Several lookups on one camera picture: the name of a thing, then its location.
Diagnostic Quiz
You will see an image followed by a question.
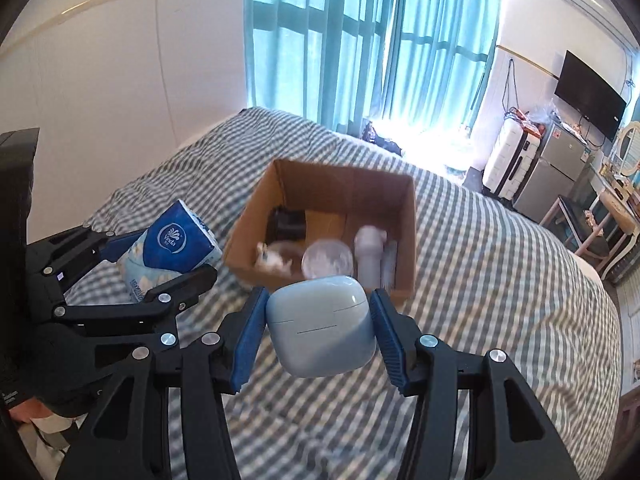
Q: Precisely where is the small white bottle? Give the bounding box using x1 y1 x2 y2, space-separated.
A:
354 226 388 281

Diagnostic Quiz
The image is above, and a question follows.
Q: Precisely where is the black wall television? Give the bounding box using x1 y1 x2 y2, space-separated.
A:
554 50 627 143

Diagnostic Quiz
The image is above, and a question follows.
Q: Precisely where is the white vanity table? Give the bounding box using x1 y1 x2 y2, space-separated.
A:
597 175 640 281

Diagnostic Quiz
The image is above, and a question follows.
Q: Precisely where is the clear plastic bag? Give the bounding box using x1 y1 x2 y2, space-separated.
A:
530 105 558 133

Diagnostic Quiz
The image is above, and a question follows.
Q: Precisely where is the clear plastic bottle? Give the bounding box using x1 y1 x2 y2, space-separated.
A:
301 240 353 278

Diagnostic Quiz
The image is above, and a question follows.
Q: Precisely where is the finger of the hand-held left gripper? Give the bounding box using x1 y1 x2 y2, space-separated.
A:
27 225 151 291
50 264 219 366

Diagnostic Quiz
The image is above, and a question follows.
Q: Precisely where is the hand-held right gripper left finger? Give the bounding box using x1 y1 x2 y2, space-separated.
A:
55 287 271 480

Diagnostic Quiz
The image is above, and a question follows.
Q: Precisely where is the blue tissue pack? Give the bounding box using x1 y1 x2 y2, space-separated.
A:
117 199 223 303

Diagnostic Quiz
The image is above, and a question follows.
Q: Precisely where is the white tissue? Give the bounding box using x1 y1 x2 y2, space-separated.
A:
255 241 301 276

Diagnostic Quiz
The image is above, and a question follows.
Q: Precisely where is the brown cardboard box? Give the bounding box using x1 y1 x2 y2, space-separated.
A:
222 158 418 308

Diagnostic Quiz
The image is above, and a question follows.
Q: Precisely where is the wide teal curtain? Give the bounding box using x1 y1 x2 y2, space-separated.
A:
245 0 401 136

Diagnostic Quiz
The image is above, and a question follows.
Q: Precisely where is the dark cloth heap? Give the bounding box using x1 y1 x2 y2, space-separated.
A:
362 120 403 157

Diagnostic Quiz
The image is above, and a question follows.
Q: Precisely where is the grey fridge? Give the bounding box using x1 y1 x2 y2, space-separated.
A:
512 127 591 223

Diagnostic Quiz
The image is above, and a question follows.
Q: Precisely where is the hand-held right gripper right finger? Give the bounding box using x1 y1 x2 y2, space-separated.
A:
369 289 581 480

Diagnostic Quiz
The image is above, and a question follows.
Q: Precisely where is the black seat chair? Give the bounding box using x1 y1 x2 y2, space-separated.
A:
539 196 616 261

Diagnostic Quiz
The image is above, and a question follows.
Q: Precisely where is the light blue earbuds case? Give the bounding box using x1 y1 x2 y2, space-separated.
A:
265 275 378 378

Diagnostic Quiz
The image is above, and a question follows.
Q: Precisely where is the wall cable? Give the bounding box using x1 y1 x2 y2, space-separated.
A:
501 59 517 116

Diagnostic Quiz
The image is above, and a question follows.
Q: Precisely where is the white oval mirror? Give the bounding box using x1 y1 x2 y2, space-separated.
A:
617 122 640 178

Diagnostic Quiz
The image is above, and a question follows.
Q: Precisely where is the white suitcase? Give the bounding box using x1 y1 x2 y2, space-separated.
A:
482 121 541 198

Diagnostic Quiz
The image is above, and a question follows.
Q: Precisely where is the clear water jug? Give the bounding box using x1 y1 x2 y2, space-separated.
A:
445 140 473 173

